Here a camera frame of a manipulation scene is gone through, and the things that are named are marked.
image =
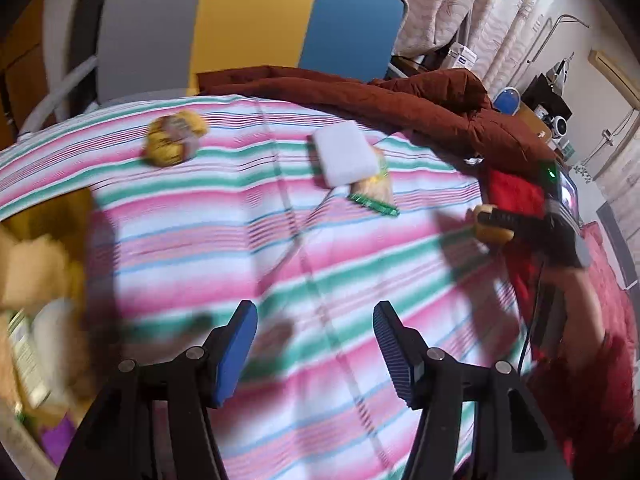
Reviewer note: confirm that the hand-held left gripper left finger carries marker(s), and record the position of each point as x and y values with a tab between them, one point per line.
235	352

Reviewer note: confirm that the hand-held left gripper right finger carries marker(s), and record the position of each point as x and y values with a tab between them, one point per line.
395	355

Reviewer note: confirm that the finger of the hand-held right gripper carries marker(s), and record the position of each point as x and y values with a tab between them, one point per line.
510	220

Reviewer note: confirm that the yellow sponge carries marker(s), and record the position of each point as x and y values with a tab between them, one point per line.
492	236

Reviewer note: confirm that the tan storage container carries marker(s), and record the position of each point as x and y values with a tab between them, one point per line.
50	220

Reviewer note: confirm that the person's right forearm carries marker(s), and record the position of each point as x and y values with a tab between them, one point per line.
580	310

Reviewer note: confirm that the red cloth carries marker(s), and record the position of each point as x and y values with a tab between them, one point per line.
515	190

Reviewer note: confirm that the red rug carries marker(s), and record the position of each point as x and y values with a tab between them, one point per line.
617	285

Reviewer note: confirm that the striped blanket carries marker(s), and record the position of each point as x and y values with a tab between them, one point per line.
200	240

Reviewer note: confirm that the clear snack packet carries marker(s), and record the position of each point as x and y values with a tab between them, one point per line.
375	190

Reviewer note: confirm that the brown quilted jacket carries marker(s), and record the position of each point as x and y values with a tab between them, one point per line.
400	100

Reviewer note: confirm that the white blue carton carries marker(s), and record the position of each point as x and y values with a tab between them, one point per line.
462	55

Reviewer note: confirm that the white sponge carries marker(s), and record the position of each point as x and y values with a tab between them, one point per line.
345	155

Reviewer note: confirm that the purple cloth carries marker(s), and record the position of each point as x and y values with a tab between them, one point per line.
57	437

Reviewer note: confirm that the yellow crumpled snack bag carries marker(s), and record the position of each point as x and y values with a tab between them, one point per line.
172	140

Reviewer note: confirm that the pale patterned curtain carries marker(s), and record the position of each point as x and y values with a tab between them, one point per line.
450	0

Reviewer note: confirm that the grey yellow blue chair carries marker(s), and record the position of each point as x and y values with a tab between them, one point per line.
250	20

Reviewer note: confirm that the beige wall unit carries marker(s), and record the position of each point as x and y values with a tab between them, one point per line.
615	67

